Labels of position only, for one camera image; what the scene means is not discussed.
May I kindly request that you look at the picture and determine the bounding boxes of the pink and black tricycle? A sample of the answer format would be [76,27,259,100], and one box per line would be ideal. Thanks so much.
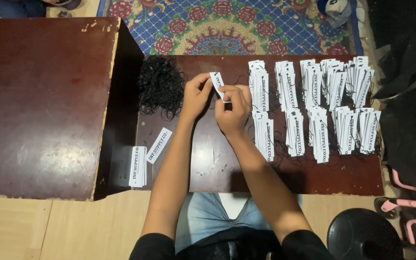
[374,168,416,247]

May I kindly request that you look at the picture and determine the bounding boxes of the piles of strung white tags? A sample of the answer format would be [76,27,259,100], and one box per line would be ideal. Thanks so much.
[248,56,383,165]

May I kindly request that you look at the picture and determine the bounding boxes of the white printed paper tag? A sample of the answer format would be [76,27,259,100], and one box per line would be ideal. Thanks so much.
[145,127,173,165]
[209,71,231,103]

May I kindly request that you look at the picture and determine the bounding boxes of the white and blue cap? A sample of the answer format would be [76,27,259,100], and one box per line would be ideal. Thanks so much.
[317,0,353,30]

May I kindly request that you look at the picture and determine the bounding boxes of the stack of unstrung white tags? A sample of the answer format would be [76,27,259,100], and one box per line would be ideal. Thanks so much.
[128,146,148,188]

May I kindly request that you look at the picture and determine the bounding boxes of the tall brown wooden table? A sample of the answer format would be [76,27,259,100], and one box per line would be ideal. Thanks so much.
[0,16,146,202]

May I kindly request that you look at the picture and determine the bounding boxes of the black round stool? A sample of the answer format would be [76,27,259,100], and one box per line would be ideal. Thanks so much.
[326,208,406,260]

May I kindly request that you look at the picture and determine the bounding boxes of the person's right hand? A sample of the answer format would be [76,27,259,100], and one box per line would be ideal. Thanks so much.
[214,84,253,137]

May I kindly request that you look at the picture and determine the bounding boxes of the light blue jeans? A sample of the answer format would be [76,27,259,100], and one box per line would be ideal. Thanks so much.
[174,192,303,254]

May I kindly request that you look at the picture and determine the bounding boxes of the person's left hand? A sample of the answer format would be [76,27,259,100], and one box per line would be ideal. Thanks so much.
[181,72,215,121]

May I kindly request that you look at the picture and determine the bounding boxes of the heap of black string loops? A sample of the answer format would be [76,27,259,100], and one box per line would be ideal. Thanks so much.
[137,56,187,121]

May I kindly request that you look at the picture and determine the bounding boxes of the blue floral patterned rug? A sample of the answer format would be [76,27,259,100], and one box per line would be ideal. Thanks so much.
[96,0,364,56]

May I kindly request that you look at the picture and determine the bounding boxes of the heap of black cloth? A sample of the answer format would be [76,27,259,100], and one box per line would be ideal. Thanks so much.
[366,0,416,183]

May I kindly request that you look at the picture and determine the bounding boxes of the black shirt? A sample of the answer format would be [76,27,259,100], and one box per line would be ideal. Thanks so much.
[129,227,336,260]

